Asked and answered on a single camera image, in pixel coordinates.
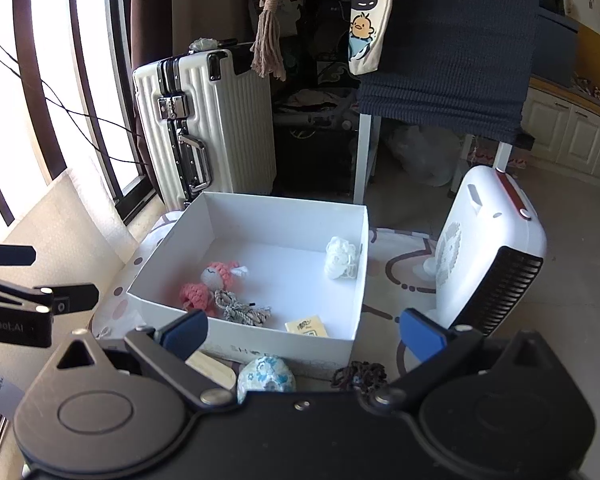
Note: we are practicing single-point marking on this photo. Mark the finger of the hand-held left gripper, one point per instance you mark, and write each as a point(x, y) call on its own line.
point(75, 297)
point(10, 255)

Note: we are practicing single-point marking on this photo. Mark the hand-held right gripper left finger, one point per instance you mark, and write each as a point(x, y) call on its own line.
point(182, 334)

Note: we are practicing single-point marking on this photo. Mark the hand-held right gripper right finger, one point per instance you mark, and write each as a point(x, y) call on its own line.
point(422, 337)

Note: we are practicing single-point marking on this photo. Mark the oval wooden block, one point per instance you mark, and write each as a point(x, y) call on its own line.
point(215, 367)

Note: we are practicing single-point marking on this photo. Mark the pink crochet doll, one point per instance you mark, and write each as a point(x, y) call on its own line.
point(215, 277)

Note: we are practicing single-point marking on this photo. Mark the dark crochet yarn piece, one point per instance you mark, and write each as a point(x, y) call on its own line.
point(360, 375)

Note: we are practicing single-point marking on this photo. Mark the white yarn ball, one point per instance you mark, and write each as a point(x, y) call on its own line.
point(340, 257)

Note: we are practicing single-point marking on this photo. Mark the yellow tissue packet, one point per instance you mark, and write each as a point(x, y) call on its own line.
point(307, 326)

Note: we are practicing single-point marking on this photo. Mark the white shoe box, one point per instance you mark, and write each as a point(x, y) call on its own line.
point(280, 255)

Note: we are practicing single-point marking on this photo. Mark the white printed paper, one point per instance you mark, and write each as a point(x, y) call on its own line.
point(0, 385)

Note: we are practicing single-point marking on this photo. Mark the beige foam panel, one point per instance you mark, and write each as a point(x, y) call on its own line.
point(70, 230)

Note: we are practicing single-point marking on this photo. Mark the white electric heater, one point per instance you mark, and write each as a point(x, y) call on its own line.
point(480, 240)

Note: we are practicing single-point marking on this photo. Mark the clear plastic bag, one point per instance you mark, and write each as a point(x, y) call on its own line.
point(425, 157)

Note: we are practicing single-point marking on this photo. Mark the white ribbed suitcase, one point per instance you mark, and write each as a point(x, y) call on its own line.
point(230, 130)

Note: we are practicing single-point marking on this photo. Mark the cream cabinets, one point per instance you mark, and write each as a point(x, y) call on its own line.
point(570, 125)

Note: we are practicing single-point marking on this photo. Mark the navy knitted blanket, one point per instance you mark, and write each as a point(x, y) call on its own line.
point(455, 45)

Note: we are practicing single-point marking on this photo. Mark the cartoon print tote bag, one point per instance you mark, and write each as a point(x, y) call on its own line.
point(370, 25)

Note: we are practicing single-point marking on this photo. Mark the dark grey storage box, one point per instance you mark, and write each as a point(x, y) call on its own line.
point(555, 45)

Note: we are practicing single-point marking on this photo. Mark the beige macrame tassel hanging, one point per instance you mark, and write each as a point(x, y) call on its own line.
point(270, 25)

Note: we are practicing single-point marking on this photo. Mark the white table frame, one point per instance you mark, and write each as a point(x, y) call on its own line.
point(366, 160)

